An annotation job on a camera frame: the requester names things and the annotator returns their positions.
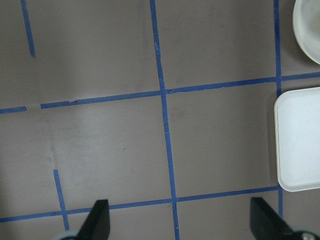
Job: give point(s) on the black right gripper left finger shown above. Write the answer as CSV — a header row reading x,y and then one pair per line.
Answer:
x,y
97,225

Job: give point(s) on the cream round plate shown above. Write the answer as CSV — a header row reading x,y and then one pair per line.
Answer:
x,y
306,27

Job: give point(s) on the cream rectangular tray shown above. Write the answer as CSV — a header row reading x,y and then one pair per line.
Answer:
x,y
297,136

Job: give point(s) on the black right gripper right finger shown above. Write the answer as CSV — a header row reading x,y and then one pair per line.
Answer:
x,y
266,224

